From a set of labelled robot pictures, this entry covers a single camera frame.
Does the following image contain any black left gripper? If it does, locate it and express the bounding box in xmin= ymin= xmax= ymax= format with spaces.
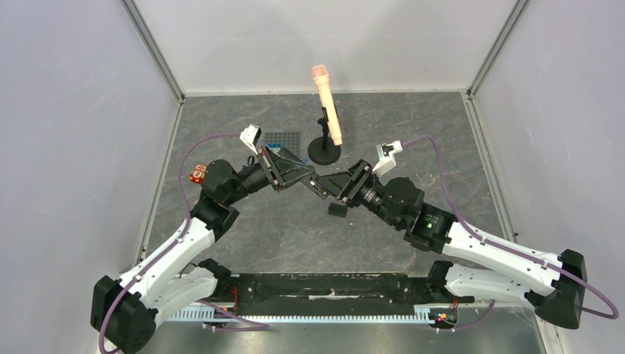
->
xmin=225 ymin=145 xmax=314 ymax=204

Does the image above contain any black battery cover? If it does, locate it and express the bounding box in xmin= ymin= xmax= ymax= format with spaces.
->
xmin=328 ymin=203 xmax=349 ymax=218

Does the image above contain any grey brick baseplate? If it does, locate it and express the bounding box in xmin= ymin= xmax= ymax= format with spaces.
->
xmin=263 ymin=131 xmax=301 ymax=158

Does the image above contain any black microphone stand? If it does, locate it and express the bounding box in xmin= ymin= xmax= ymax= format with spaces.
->
xmin=307 ymin=107 xmax=341 ymax=165

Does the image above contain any red owl toy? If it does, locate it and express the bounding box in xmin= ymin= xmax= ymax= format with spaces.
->
xmin=189 ymin=163 xmax=207 ymax=184

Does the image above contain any pink toy microphone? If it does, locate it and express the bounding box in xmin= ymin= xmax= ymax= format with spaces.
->
xmin=311 ymin=64 xmax=343 ymax=146

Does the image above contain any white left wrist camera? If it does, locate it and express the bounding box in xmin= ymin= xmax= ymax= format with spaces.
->
xmin=240 ymin=124 xmax=262 ymax=156

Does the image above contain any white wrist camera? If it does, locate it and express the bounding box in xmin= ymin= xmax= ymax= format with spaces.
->
xmin=240 ymin=124 xmax=262 ymax=156
xmin=373 ymin=140 xmax=403 ymax=177

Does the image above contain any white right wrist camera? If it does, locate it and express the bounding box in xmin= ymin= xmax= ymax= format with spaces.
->
xmin=373 ymin=140 xmax=403 ymax=177

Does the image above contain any black mounting base plate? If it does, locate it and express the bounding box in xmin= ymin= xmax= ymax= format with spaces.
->
xmin=208 ymin=273 xmax=475 ymax=316

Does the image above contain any white slotted cable duct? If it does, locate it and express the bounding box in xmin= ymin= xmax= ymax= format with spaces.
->
xmin=167 ymin=305 xmax=436 ymax=325

